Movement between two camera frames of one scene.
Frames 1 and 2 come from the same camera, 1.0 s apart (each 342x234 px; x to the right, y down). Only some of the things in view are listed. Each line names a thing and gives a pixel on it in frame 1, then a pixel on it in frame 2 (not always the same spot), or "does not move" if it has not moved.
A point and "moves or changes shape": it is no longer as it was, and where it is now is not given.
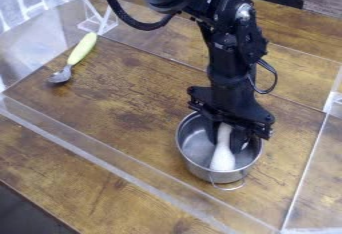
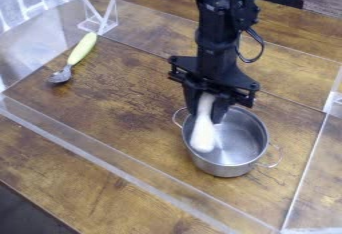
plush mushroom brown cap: [223, 157] -> [203, 135]
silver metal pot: [195, 143] moves or changes shape
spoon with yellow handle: [80, 51] does not move
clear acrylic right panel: [315, 212] does not move
